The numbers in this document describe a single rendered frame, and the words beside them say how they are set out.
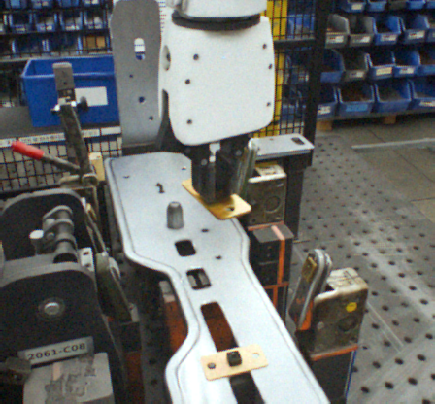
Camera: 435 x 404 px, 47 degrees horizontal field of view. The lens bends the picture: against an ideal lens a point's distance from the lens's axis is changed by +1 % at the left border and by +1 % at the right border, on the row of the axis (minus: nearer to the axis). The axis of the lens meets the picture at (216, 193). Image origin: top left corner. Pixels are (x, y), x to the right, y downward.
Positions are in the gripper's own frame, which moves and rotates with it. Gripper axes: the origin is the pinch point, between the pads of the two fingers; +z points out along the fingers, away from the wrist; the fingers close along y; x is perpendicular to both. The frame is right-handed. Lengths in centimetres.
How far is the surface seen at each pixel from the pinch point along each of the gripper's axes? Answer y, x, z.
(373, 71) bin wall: 192, 149, 60
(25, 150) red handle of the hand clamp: -10, 49, 16
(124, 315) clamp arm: -6.7, 13.7, 27.8
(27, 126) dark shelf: -3, 87, 27
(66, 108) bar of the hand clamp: -2.5, 46.7, 8.5
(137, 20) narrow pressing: 22, 70, 1
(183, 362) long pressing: -3.3, 2.2, 28.1
